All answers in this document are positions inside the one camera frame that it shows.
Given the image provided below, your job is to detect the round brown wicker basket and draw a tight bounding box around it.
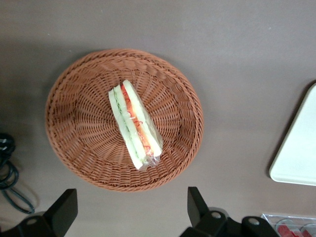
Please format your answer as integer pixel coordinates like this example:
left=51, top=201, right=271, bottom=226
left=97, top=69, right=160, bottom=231
left=45, top=48, right=205, bottom=193

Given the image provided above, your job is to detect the sandwich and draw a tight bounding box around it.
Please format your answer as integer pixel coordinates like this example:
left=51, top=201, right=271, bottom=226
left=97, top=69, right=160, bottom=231
left=108, top=79, right=163, bottom=172

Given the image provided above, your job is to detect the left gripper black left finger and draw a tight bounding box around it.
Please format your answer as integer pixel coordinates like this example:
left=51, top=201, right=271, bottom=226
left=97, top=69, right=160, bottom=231
left=0, top=188, right=79, bottom=237

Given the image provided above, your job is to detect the dark power cable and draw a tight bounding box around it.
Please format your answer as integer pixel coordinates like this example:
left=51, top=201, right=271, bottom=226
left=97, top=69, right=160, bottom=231
left=0, top=133, right=36, bottom=214

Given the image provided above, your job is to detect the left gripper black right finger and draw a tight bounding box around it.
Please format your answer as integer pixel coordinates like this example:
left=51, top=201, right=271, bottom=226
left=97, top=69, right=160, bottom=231
left=181, top=186, right=241, bottom=237

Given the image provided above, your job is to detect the clear acrylic bottle rack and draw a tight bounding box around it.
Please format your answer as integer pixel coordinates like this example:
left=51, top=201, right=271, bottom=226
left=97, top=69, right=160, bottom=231
left=261, top=213, right=316, bottom=237

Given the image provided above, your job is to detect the cream plastic tray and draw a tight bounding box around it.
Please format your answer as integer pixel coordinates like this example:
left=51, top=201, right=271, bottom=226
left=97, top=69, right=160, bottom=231
left=269, top=82, right=316, bottom=187

